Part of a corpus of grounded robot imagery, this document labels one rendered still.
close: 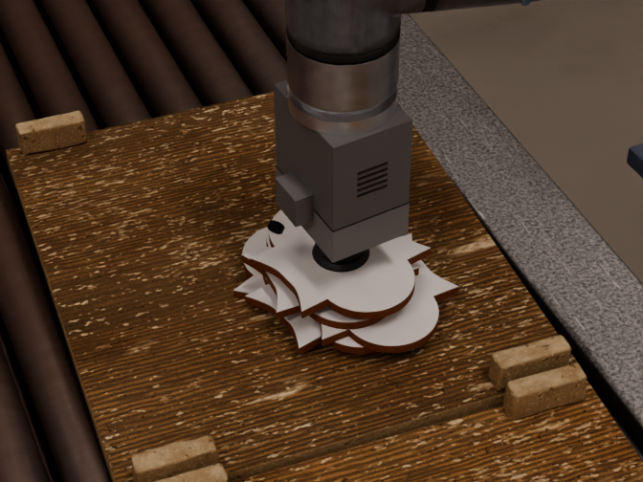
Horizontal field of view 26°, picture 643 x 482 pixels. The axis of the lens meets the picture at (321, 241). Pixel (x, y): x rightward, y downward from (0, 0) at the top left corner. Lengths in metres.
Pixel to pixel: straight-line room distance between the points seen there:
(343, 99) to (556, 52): 2.15
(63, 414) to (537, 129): 1.89
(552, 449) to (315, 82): 0.31
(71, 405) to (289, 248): 0.20
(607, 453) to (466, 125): 0.41
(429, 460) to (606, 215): 1.69
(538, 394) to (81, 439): 0.33
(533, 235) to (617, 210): 1.47
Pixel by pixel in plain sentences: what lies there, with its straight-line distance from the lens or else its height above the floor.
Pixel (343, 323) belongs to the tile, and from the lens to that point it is 1.02.
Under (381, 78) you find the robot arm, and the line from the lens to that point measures 0.91.
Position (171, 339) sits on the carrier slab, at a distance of 1.06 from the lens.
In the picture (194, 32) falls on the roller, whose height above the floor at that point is 0.92.
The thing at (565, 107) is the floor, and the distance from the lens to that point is 2.88.
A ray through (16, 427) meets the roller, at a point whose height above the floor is 0.92.
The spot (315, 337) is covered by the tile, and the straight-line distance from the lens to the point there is 1.03.
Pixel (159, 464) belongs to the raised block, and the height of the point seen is 0.96.
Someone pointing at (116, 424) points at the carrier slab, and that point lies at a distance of 1.01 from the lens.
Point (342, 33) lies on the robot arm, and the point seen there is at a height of 1.21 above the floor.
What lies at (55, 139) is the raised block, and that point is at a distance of 1.23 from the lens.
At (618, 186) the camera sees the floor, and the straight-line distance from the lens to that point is 2.70.
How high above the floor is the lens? 1.70
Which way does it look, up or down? 42 degrees down
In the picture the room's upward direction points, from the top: straight up
